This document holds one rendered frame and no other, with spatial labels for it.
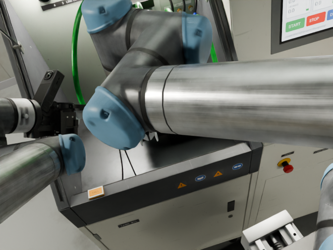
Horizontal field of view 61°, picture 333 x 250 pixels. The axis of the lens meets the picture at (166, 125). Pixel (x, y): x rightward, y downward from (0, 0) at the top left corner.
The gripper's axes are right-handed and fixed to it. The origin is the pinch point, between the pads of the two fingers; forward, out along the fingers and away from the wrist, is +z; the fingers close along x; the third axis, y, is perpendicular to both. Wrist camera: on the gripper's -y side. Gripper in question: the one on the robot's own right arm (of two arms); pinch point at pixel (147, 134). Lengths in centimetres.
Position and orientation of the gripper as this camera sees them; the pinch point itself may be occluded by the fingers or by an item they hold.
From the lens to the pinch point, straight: 69.4
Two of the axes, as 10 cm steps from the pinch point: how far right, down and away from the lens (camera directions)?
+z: 1.5, 6.3, 7.6
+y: 2.5, 7.2, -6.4
